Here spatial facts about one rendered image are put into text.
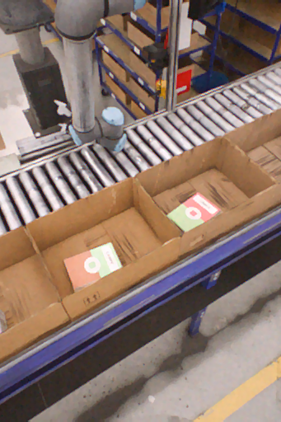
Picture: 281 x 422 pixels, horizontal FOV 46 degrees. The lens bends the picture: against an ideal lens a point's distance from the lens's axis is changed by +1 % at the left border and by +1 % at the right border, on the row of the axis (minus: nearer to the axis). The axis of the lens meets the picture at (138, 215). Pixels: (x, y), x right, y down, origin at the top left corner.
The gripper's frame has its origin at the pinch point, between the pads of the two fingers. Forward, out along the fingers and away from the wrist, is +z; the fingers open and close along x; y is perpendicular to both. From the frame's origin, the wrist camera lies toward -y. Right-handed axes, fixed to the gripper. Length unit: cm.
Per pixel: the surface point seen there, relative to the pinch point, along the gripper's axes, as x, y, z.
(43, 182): 10.9, 32.4, -11.0
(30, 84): -9.5, -0.5, 13.1
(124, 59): 48, -110, 15
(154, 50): -21, -38, -32
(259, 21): 17, -160, -66
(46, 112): 6.4, -1.9, 8.2
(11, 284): -12, 82, -35
